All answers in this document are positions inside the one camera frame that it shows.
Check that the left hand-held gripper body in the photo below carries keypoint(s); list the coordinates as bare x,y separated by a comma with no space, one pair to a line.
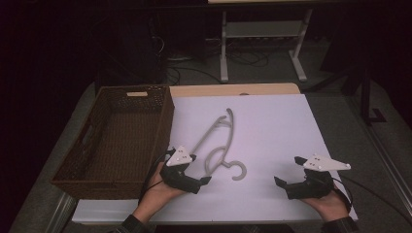
176,178

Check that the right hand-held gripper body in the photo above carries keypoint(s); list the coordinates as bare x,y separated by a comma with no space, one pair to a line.
311,189

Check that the grey plastic clothes hanger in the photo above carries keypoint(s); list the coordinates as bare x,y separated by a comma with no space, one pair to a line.
229,129

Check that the person's right hand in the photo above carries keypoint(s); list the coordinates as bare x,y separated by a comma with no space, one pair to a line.
330,205

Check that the person's left hand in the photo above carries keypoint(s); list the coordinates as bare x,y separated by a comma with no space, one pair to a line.
155,197

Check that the white board sheet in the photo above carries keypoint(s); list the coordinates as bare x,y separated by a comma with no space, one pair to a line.
268,136

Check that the brown wicker basket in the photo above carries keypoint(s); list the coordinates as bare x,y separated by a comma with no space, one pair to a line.
123,142

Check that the black metal stand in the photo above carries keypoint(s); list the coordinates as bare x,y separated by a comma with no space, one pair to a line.
367,97

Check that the aluminium rail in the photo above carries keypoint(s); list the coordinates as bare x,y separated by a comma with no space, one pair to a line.
61,213
388,165

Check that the white metal table frame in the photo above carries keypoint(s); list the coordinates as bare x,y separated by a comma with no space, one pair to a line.
264,29

